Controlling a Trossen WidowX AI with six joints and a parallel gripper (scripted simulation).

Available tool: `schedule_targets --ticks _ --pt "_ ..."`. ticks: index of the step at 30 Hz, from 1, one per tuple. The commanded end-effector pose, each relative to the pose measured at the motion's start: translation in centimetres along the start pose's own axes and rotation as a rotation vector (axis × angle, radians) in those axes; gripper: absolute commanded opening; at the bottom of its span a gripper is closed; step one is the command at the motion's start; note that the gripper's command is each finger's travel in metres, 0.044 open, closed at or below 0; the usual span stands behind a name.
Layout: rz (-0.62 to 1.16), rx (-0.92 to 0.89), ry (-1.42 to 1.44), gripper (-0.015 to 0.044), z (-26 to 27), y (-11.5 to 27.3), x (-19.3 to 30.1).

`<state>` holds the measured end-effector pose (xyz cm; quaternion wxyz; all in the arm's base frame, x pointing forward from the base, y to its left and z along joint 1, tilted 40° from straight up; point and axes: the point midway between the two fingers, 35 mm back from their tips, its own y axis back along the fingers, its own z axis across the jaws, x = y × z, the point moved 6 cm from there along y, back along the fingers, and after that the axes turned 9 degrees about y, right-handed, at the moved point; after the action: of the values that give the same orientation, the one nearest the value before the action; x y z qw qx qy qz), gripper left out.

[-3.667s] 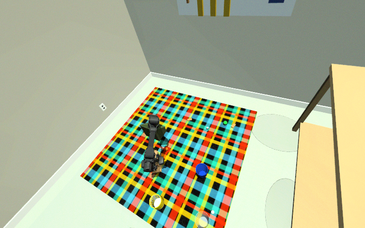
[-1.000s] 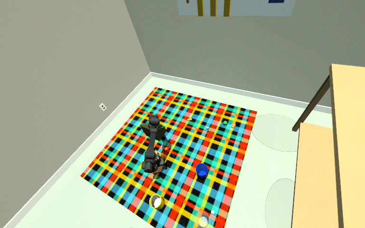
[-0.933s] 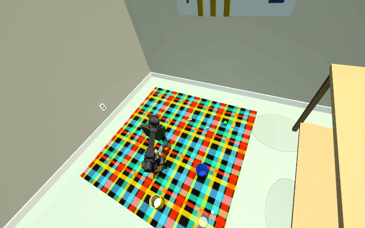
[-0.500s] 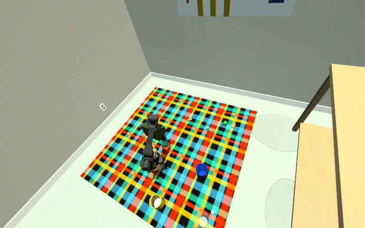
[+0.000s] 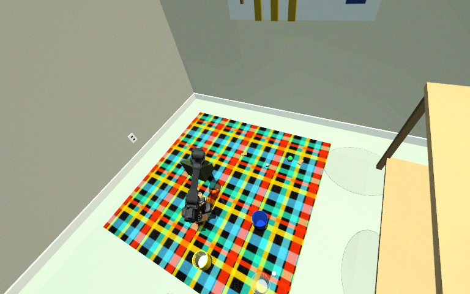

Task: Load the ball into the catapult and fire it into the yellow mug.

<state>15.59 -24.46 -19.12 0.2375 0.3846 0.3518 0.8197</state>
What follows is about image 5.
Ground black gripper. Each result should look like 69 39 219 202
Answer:
182 202 211 217

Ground brown wooden catapult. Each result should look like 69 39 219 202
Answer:
195 192 209 223

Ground blue plastic cup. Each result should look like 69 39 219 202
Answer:
252 211 267 230

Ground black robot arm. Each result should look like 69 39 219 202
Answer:
184 147 206 223

